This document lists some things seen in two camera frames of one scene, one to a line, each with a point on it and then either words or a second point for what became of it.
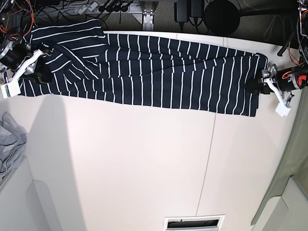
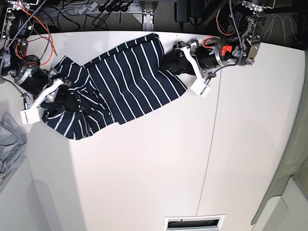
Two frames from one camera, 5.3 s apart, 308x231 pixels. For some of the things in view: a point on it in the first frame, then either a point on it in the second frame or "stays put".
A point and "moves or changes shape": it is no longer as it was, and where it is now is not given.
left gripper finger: x=39 y=79 → x=64 y=99
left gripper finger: x=45 y=51 → x=56 y=82
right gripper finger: x=265 y=89 → x=177 y=62
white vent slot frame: x=209 y=223 stays put
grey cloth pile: x=12 y=143 stays put
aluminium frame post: x=148 y=8 stays put
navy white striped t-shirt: x=82 y=62 moves or changes shape
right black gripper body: x=287 y=79 → x=217 y=55
